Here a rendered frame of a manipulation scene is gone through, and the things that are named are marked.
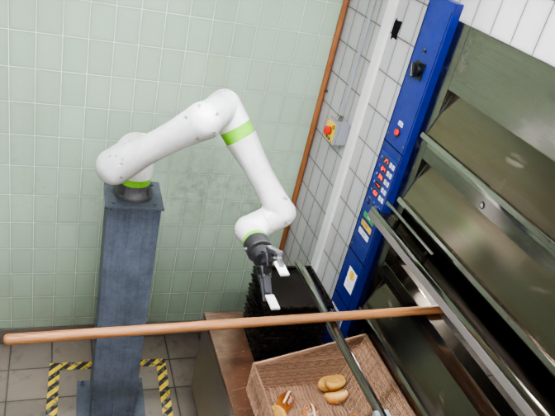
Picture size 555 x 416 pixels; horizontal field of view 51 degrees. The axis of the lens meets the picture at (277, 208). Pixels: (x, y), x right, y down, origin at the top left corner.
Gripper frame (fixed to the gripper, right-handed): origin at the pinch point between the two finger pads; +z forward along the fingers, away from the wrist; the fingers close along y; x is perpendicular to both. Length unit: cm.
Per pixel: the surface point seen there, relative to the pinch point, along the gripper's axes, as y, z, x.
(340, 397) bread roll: 62, -6, -43
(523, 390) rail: -17, 61, -40
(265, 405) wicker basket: 56, -2, -8
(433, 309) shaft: 6, 6, -57
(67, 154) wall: 15, -117, 60
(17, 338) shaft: 7, 8, 75
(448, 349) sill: 9, 22, -55
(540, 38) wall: -89, 5, -55
